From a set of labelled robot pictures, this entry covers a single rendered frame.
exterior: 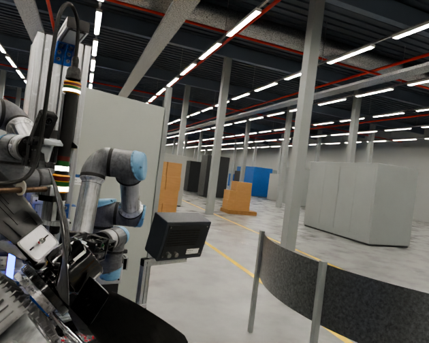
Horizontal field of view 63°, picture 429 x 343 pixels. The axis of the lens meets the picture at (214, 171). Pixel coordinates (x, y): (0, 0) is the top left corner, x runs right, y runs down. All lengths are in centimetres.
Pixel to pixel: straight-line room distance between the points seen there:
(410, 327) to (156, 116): 244
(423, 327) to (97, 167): 190
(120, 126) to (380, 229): 873
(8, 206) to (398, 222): 1068
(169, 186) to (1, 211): 838
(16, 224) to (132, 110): 233
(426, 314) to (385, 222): 851
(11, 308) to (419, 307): 203
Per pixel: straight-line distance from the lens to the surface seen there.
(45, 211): 97
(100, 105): 301
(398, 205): 1109
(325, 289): 254
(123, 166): 141
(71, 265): 88
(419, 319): 238
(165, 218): 156
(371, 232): 1051
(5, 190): 84
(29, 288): 87
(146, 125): 321
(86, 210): 141
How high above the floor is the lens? 146
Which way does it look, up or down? level
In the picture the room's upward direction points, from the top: 7 degrees clockwise
